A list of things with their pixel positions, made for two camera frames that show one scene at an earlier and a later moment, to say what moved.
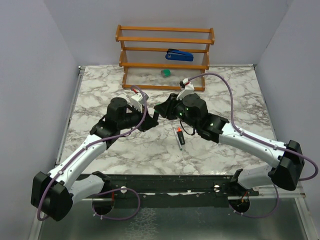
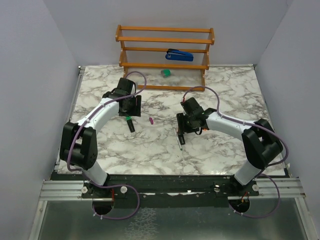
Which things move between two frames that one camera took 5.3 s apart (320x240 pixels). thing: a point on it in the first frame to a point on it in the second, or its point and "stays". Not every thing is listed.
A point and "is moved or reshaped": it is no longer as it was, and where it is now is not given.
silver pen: (177, 139) stays
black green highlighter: (156, 115) is moved or reshaped
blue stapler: (175, 54) stays
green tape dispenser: (166, 73) stays
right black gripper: (166, 110) to (182, 128)
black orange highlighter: (180, 133) stays
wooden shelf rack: (164, 57) stays
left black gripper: (148, 121) to (135, 111)
